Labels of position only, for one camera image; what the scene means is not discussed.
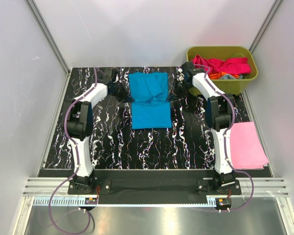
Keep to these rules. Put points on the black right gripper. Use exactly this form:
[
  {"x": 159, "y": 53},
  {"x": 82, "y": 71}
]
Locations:
[{"x": 174, "y": 89}]

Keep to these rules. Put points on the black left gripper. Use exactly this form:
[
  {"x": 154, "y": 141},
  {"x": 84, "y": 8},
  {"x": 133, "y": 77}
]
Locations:
[{"x": 124, "y": 98}]

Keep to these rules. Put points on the blue t shirt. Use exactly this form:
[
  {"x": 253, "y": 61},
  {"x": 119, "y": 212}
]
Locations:
[{"x": 150, "y": 108}]

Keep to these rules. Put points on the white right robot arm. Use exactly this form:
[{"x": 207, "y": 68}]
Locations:
[{"x": 219, "y": 117}]

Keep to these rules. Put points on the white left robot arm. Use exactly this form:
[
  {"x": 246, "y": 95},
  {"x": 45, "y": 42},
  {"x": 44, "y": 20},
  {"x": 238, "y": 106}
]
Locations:
[{"x": 78, "y": 125}]

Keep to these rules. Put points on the orange t shirt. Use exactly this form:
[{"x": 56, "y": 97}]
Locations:
[{"x": 216, "y": 76}]

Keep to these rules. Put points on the grey t shirt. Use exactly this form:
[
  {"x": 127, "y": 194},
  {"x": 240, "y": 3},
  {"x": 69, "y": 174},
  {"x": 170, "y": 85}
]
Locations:
[{"x": 231, "y": 77}]

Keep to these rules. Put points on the olive green plastic bin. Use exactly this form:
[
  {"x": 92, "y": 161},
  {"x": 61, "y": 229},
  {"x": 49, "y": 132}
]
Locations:
[{"x": 225, "y": 52}]

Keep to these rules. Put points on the magenta t shirt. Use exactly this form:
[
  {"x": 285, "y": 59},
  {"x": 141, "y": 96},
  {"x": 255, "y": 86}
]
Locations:
[{"x": 236, "y": 65}]

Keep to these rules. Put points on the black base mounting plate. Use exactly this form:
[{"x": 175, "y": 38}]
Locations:
[{"x": 175, "y": 184}]

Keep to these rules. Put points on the folded pink t shirt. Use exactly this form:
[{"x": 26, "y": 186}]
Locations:
[{"x": 246, "y": 149}]

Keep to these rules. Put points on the white slotted cable duct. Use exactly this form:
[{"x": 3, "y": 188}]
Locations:
[{"x": 66, "y": 201}]

